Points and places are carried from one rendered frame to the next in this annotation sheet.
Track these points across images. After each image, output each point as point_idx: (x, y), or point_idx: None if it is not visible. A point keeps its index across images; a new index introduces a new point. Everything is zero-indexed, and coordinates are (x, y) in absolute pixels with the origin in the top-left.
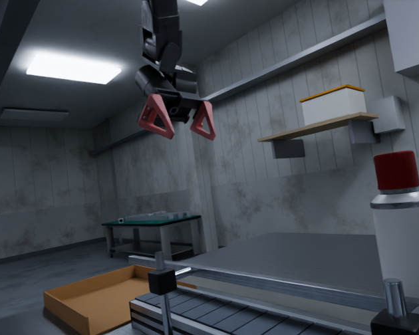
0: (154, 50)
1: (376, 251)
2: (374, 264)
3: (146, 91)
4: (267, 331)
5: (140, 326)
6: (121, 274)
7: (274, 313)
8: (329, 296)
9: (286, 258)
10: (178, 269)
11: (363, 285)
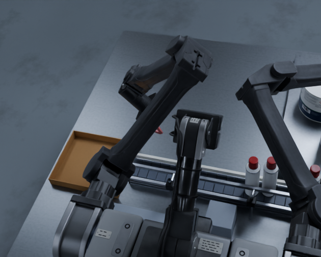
0: (142, 92)
1: (216, 75)
2: (218, 96)
3: (133, 103)
4: (204, 182)
5: (137, 184)
6: (70, 140)
7: (201, 171)
8: (232, 185)
9: None
10: (166, 173)
11: None
